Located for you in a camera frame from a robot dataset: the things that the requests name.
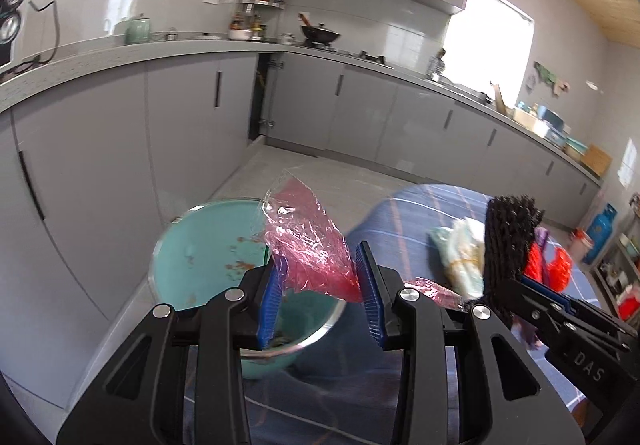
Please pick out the wall hooks with hanging items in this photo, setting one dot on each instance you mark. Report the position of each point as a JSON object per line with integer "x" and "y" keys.
{"x": 547, "y": 75}

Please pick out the crumpled white yellow wrapper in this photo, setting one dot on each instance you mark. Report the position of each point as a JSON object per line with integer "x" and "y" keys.
{"x": 462, "y": 255}

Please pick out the metal dish rack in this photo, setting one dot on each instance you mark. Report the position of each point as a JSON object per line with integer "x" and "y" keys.
{"x": 436, "y": 67}

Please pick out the white appliance with dials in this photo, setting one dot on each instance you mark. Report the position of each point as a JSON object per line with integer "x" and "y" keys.
{"x": 12, "y": 15}

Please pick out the grey kitchen countertop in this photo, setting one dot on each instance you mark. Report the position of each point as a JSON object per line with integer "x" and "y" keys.
{"x": 150, "y": 52}

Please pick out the wooden cutting board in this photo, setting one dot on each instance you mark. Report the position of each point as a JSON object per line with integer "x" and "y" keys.
{"x": 499, "y": 97}

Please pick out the teal plastic container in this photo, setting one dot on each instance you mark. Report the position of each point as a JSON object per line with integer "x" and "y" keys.
{"x": 576, "y": 149}

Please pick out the red white plastic container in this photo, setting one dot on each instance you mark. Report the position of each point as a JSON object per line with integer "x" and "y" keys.
{"x": 582, "y": 242}

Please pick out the kitchen window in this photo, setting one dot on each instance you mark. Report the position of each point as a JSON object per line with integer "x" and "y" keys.
{"x": 487, "y": 40}

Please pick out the red plastic wrapper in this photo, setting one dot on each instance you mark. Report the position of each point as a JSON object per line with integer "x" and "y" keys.
{"x": 310, "y": 255}

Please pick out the blue gas cylinder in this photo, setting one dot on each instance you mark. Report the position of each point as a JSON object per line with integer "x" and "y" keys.
{"x": 602, "y": 235}

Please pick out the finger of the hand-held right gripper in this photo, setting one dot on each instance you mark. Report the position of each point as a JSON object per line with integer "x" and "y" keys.
{"x": 550, "y": 291}
{"x": 575, "y": 325}

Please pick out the blue plaid tablecloth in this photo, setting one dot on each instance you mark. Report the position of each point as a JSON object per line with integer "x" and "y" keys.
{"x": 400, "y": 225}

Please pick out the brown cardboard piece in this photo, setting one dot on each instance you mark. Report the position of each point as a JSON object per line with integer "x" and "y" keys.
{"x": 597, "y": 161}

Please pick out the red mesh bag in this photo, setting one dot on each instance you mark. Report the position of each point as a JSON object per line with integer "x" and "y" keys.
{"x": 557, "y": 270}

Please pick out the black foam net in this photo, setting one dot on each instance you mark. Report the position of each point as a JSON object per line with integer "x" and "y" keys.
{"x": 507, "y": 245}

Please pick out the green ceramic jar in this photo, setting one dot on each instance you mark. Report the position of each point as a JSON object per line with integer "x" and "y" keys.
{"x": 137, "y": 30}

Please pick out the gas stove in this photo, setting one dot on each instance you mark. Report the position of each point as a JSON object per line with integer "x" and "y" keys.
{"x": 350, "y": 54}

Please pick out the purple wrapper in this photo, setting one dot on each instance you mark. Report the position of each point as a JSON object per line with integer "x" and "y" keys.
{"x": 541, "y": 237}

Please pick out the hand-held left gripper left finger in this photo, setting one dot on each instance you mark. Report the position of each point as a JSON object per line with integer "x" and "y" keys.
{"x": 272, "y": 305}

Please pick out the metal shelf rack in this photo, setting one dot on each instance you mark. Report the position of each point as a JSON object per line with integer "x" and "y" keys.
{"x": 627, "y": 245}

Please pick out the metal spice rack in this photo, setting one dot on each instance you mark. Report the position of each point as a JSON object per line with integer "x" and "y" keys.
{"x": 260, "y": 4}

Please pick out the teal basin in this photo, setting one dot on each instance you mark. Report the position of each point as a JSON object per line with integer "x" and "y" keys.
{"x": 210, "y": 250}

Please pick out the blue lidded box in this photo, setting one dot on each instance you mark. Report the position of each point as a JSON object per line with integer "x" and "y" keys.
{"x": 554, "y": 122}

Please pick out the row of grey base cabinets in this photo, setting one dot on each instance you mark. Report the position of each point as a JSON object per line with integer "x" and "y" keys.
{"x": 100, "y": 150}

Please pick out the black wok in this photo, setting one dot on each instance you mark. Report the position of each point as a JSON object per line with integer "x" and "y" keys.
{"x": 320, "y": 32}

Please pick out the white storage box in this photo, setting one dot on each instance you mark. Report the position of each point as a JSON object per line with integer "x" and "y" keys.
{"x": 530, "y": 122}

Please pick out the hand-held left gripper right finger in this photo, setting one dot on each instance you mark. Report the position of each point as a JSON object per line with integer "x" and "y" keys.
{"x": 371, "y": 295}

